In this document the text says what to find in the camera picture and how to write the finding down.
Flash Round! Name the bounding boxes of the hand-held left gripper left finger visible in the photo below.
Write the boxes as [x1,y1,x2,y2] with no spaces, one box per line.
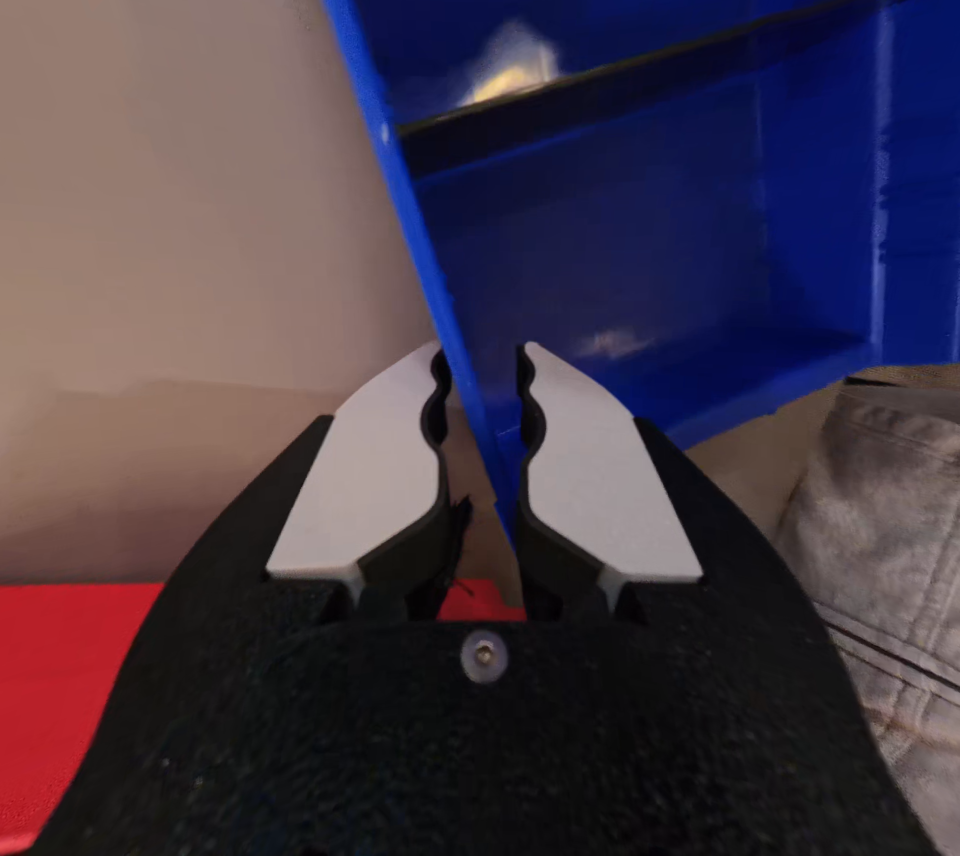
[266,340,474,621]

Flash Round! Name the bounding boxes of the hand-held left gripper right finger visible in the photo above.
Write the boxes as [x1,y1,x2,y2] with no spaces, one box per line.
[516,342,705,619]

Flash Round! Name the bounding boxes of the blue storage bin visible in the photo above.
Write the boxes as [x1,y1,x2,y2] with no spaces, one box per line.
[288,0,960,544]

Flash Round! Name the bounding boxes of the red storage bin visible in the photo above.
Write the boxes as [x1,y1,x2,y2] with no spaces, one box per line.
[0,577,528,851]

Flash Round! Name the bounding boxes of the pale grey pants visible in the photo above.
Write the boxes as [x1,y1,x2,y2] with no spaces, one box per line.
[772,376,960,856]

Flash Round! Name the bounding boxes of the black bin divider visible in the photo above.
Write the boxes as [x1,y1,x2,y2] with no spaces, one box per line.
[396,0,960,181]

